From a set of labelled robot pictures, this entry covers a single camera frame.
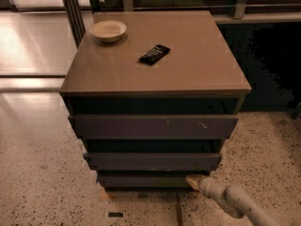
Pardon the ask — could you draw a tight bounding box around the black snack packet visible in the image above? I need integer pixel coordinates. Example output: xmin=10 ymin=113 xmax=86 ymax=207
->
xmin=139 ymin=44 xmax=170 ymax=66

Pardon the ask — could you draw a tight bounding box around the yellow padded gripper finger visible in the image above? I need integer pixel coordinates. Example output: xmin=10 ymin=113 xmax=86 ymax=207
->
xmin=186 ymin=174 xmax=206 ymax=191

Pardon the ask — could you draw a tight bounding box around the dark metal door post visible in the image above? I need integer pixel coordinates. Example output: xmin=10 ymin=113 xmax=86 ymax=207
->
xmin=62 ymin=0 xmax=86 ymax=47

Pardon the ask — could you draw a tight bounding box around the white ceramic bowl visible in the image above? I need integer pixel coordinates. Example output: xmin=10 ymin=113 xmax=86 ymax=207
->
xmin=90 ymin=21 xmax=127 ymax=43

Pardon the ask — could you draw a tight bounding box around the grey drawer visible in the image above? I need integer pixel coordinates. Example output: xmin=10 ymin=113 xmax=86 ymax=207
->
xmin=98 ymin=174 xmax=189 ymax=188
xmin=84 ymin=153 xmax=222 ymax=171
xmin=69 ymin=114 xmax=238 ymax=139

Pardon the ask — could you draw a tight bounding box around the grey bottom drawer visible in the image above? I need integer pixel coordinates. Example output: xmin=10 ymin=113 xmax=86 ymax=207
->
xmin=98 ymin=174 xmax=189 ymax=188

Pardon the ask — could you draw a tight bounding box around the grey middle drawer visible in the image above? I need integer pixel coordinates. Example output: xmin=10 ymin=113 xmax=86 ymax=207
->
xmin=84 ymin=153 xmax=222 ymax=171

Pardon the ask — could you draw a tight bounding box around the grey drawer cabinet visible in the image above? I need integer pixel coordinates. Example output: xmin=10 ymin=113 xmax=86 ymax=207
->
xmin=60 ymin=11 xmax=251 ymax=177

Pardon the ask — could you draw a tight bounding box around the grey top drawer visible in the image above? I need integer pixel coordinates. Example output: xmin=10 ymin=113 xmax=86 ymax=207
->
xmin=69 ymin=114 xmax=238 ymax=139

